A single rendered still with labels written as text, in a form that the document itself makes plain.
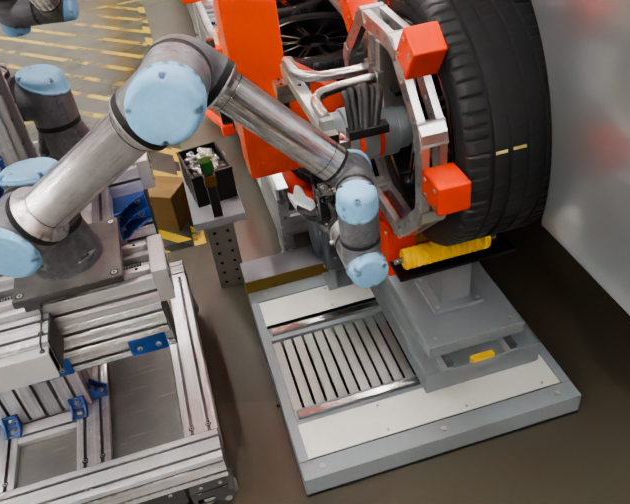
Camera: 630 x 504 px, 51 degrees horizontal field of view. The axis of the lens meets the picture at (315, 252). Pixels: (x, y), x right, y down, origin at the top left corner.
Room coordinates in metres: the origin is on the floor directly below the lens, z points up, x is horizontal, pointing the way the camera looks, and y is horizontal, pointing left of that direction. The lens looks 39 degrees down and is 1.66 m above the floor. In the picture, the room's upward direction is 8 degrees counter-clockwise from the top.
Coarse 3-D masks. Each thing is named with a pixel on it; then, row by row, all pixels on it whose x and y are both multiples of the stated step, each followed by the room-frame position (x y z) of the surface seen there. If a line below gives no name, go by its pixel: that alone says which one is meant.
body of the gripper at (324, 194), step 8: (312, 184) 1.17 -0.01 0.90; (320, 184) 1.17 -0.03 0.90; (328, 184) 1.17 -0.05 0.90; (320, 192) 1.15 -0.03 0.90; (328, 192) 1.14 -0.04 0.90; (320, 200) 1.12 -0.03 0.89; (328, 200) 1.13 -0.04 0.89; (320, 208) 1.12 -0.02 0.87; (328, 208) 1.12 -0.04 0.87; (320, 216) 1.13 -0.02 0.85; (328, 216) 1.12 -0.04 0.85; (336, 216) 1.07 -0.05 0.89; (320, 224) 1.13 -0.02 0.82; (328, 224) 1.07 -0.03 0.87; (328, 232) 1.07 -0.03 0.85
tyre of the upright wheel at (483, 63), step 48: (384, 0) 1.64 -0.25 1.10; (432, 0) 1.40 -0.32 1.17; (480, 0) 1.39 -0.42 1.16; (528, 0) 1.39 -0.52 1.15; (480, 48) 1.28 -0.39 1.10; (528, 48) 1.29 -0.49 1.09; (480, 96) 1.22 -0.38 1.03; (528, 96) 1.22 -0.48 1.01; (480, 144) 1.17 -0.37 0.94; (528, 144) 1.20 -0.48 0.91; (480, 192) 1.16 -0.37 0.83; (528, 192) 1.19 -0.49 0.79; (432, 240) 1.35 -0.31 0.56
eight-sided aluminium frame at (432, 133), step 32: (352, 32) 1.64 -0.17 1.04; (384, 32) 1.40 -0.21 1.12; (352, 64) 1.69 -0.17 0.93; (416, 96) 1.26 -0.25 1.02; (416, 128) 1.22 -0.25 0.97; (384, 160) 1.61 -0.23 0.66; (416, 160) 1.23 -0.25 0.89; (384, 192) 1.54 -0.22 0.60; (416, 192) 1.23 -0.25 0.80; (416, 224) 1.23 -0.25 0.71
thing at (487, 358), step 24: (384, 288) 1.64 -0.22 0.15; (384, 312) 1.57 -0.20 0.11; (408, 336) 1.41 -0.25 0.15; (528, 336) 1.34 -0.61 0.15; (432, 360) 1.30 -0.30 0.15; (456, 360) 1.27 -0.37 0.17; (480, 360) 1.26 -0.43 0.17; (504, 360) 1.27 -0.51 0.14; (528, 360) 1.29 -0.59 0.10; (432, 384) 1.23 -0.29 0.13
